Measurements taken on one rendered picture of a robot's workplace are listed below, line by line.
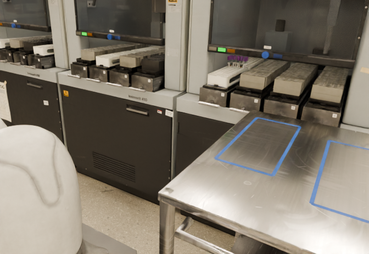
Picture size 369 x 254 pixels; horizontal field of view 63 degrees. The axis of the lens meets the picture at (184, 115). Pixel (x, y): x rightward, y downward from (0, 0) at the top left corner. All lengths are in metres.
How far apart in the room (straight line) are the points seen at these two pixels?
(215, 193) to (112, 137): 1.28
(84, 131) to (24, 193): 1.52
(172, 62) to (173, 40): 0.11
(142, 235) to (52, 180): 1.27
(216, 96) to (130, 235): 0.88
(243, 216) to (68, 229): 0.30
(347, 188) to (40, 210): 0.59
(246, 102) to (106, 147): 0.95
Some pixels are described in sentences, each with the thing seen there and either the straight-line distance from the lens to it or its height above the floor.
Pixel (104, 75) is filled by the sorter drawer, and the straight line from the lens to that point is 1.74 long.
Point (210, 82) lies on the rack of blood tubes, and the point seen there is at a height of 0.83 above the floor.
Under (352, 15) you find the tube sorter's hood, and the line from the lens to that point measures 1.29.
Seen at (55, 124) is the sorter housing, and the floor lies 0.37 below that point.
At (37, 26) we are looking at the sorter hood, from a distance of 2.22.
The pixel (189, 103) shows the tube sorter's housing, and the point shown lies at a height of 0.72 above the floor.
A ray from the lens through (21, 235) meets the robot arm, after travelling 0.52.
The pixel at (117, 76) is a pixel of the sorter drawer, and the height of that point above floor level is 0.78.
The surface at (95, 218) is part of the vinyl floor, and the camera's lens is 1.88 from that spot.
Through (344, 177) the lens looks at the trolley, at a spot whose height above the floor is 0.82.
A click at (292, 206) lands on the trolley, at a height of 0.82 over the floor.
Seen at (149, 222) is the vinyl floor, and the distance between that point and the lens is 1.81.
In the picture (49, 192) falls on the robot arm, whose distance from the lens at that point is 0.50.
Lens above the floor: 1.18
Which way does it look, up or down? 21 degrees down
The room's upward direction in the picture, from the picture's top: 2 degrees clockwise
